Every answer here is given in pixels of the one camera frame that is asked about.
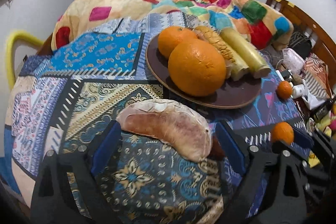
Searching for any small tangerine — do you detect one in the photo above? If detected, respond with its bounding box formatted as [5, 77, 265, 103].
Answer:
[270, 122, 294, 144]
[276, 81, 292, 100]

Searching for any striped cloth bag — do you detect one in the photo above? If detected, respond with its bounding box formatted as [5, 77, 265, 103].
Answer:
[303, 53, 332, 100]

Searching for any pink quilted pouch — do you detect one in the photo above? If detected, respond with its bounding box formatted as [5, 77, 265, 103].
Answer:
[282, 48, 305, 75]

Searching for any pomelo segment large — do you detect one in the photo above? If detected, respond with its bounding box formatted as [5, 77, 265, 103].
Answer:
[116, 99, 213, 162]

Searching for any colourful patchwork blanket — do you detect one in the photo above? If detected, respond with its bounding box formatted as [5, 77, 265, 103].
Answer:
[51, 0, 294, 51]

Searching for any dark purple round plate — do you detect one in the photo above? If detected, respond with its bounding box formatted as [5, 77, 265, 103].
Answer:
[145, 36, 261, 109]

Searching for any sugarcane piece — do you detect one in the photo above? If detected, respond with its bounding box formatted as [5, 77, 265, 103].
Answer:
[220, 28, 271, 79]
[193, 26, 249, 81]

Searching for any yellow foam padded rail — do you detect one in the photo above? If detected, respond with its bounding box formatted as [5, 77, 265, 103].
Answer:
[4, 30, 44, 90]

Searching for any large orange back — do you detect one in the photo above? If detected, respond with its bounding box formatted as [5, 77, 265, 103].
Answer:
[158, 26, 197, 59]

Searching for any black bag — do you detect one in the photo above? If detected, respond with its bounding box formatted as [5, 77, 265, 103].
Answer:
[288, 31, 312, 59]

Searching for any large orange with sticker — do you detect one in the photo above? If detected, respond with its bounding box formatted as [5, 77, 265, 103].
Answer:
[168, 39, 227, 97]

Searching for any sugarcane piece front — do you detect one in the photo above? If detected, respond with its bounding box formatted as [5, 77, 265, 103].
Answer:
[193, 26, 249, 81]

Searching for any wooden bed headboard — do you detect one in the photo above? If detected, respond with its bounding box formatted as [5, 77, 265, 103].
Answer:
[266, 0, 335, 70]

